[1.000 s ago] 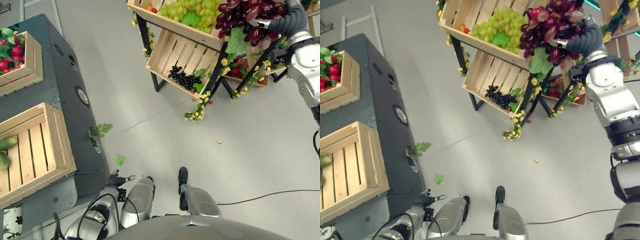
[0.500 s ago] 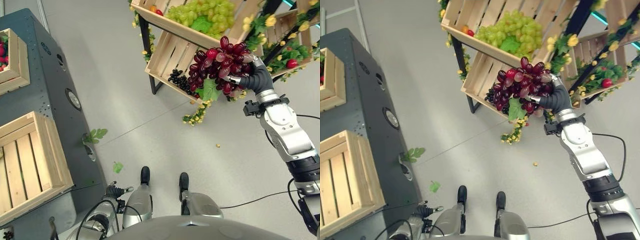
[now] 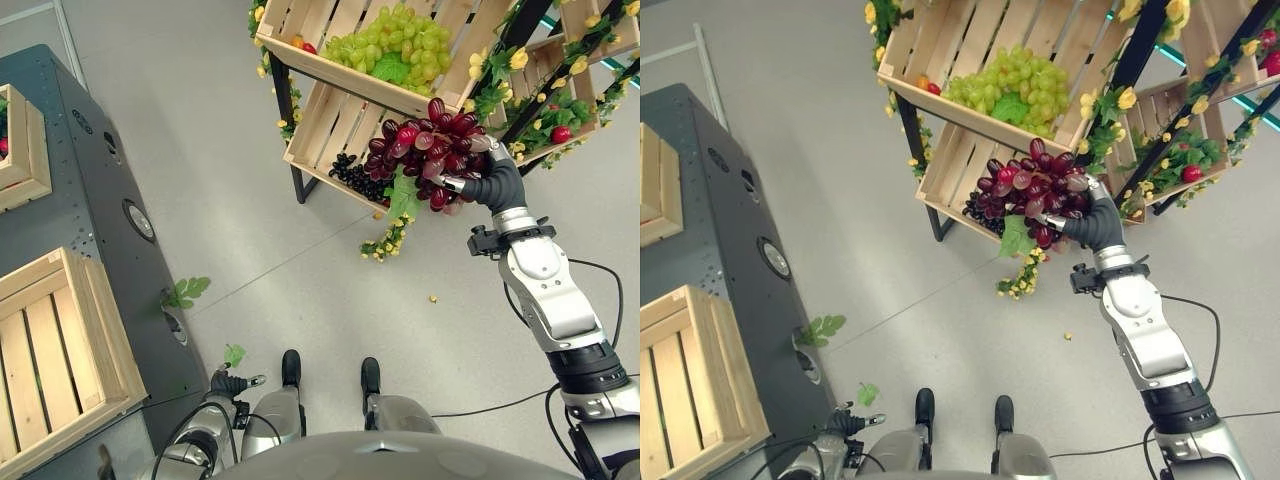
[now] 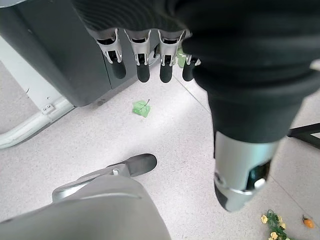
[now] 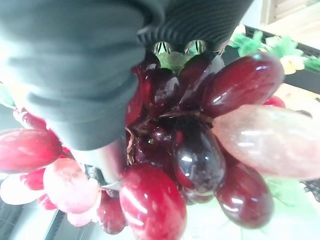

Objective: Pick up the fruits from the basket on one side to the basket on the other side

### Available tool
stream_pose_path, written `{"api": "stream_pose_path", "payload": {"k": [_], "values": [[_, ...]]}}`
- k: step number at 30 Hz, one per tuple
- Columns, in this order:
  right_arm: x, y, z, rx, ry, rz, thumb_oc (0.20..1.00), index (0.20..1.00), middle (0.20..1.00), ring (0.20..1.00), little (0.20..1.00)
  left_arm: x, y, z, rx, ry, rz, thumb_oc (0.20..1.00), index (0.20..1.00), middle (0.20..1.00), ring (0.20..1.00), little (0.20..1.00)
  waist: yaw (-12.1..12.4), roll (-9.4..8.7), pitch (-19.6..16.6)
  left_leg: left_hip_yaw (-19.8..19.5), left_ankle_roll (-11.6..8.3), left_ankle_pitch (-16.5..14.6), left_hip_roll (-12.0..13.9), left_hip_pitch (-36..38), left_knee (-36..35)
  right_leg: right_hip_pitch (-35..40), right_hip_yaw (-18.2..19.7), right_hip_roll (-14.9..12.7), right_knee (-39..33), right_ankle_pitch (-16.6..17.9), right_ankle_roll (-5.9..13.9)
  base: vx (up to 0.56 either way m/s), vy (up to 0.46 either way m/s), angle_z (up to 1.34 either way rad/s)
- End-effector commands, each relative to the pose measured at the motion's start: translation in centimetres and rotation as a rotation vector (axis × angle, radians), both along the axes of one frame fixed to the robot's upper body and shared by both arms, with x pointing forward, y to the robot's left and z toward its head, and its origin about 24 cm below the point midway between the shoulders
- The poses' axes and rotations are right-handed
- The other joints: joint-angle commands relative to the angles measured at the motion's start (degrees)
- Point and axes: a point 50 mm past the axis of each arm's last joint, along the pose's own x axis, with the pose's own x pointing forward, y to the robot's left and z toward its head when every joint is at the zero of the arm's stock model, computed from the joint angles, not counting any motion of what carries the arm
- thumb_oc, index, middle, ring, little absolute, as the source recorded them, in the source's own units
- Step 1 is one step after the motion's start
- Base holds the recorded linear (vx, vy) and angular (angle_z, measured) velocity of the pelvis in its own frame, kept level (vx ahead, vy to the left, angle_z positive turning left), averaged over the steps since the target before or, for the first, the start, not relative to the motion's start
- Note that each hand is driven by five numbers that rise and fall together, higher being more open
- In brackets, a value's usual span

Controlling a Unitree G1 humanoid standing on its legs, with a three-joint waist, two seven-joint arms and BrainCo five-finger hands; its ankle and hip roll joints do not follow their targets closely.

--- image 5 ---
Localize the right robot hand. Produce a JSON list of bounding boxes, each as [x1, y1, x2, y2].
[[0, 0, 255, 185]]

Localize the red grape bunch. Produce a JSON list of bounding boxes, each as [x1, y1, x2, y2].
[[0, 51, 320, 240]]

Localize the black plastic basket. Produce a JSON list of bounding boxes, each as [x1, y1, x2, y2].
[[219, 24, 320, 96]]

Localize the green plastic grape leaves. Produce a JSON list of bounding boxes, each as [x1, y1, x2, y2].
[[228, 29, 320, 72]]

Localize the yellow-green fruit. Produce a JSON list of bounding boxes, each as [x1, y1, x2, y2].
[[279, 54, 306, 75]]

